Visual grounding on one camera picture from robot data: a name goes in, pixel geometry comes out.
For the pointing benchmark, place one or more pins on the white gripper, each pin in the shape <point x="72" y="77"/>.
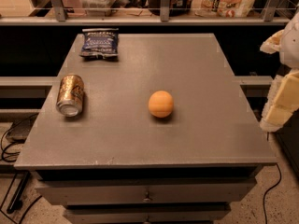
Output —
<point x="291" y="44"/>

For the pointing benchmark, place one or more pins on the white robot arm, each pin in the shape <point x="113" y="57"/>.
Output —
<point x="283" y="95"/>

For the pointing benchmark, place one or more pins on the colourful snack bag on shelf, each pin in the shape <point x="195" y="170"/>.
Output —
<point x="222" y="8"/>

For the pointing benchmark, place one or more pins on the blue chip bag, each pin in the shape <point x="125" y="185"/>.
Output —
<point x="100" y="43"/>

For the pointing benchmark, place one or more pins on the orange ball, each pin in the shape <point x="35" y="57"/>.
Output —
<point x="161" y="104"/>

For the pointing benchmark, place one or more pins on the grey drawer cabinet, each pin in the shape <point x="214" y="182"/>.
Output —
<point x="115" y="163"/>

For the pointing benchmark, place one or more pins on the clear plastic container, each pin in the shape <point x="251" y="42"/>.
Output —
<point x="100" y="8"/>

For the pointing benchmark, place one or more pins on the gold soda can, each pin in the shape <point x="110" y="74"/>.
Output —
<point x="70" y="95"/>

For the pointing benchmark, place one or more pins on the black power adapter box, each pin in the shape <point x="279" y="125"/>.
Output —
<point x="19" y="131"/>

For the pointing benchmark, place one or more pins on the metal shelf rail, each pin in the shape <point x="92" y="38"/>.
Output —
<point x="133" y="12"/>

